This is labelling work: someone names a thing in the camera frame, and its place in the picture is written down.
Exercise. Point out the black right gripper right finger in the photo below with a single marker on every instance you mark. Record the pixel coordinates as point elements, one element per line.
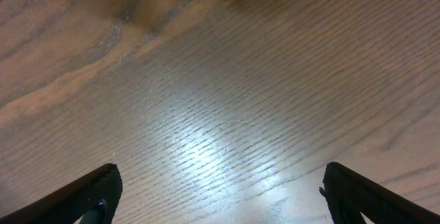
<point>352,198</point>

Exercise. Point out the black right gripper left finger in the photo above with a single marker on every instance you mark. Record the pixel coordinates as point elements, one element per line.
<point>93,198</point>

